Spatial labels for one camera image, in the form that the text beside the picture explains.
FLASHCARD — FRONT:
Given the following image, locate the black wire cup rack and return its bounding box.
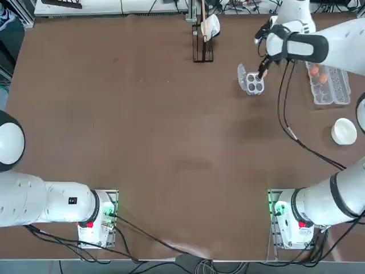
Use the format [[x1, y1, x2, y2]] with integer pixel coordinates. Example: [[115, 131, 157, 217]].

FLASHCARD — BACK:
[[191, 24, 215, 63]]

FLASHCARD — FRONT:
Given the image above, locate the small four-slot egg tray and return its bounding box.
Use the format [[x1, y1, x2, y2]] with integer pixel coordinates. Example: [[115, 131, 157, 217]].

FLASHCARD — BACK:
[[237, 63, 265, 96]]

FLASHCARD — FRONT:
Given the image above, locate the wooden rack rod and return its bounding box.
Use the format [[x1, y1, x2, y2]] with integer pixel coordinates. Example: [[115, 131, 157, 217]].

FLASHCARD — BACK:
[[200, 0, 208, 43]]

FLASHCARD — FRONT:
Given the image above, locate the white cup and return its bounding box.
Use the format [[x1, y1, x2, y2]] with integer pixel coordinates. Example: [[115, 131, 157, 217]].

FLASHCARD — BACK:
[[200, 14, 221, 38]]

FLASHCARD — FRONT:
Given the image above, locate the silver aluminium frame post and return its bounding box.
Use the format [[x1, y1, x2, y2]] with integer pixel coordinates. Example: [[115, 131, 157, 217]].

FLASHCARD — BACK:
[[185, 0, 198, 21]]

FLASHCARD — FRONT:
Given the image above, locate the black wrist cable bundle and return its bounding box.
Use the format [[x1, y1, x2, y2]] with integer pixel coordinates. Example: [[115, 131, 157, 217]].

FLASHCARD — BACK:
[[277, 58, 347, 171]]

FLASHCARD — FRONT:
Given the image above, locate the black table cable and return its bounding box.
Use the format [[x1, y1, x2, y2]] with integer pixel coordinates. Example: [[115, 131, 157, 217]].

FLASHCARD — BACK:
[[113, 213, 200, 257]]

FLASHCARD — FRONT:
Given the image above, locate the transparent twelve-slot egg tray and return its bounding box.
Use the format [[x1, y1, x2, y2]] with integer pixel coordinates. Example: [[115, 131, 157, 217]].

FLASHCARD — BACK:
[[305, 61, 352, 106]]

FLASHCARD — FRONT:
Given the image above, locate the white bowl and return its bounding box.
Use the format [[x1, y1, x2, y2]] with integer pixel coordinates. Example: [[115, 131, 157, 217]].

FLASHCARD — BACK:
[[331, 118, 358, 146]]

